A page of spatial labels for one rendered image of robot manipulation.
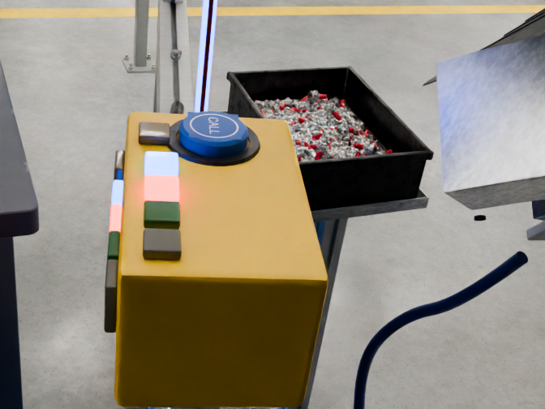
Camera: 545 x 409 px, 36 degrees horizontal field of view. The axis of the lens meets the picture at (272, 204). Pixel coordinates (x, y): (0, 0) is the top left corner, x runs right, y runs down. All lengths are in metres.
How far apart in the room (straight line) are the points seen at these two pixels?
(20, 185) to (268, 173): 0.19
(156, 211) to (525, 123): 0.43
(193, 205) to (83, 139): 2.18
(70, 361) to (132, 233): 1.47
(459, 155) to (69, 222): 1.60
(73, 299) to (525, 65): 1.43
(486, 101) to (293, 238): 0.40
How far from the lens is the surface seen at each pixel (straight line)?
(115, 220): 0.45
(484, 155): 0.78
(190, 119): 0.50
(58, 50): 3.18
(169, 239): 0.40
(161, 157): 0.47
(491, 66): 0.80
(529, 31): 0.93
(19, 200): 0.57
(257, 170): 0.47
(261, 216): 0.44
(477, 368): 2.02
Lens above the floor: 1.32
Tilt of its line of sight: 34 degrees down
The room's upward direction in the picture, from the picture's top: 8 degrees clockwise
